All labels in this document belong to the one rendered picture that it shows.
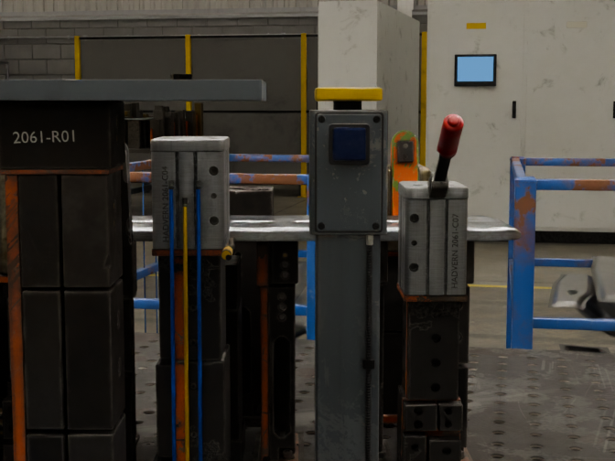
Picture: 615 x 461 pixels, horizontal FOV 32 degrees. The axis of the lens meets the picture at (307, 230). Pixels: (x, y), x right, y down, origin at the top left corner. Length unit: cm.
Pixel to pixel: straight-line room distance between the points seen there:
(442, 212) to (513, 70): 791
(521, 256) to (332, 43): 632
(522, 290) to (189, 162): 196
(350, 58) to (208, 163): 800
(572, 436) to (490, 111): 758
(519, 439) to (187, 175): 62
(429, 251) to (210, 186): 24
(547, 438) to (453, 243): 44
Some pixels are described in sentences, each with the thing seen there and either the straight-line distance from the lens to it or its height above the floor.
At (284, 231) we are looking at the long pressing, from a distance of 124.
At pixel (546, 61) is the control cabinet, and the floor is 149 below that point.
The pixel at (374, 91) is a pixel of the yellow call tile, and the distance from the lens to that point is 96.
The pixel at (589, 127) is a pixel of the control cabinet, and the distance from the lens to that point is 904.
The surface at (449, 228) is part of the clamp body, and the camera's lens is 113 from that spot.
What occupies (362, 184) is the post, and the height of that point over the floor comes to 107.
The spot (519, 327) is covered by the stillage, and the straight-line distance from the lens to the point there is 300.
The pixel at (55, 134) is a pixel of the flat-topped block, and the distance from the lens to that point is 97.
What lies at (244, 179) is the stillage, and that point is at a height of 93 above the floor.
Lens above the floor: 115
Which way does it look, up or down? 7 degrees down
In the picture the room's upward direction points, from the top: straight up
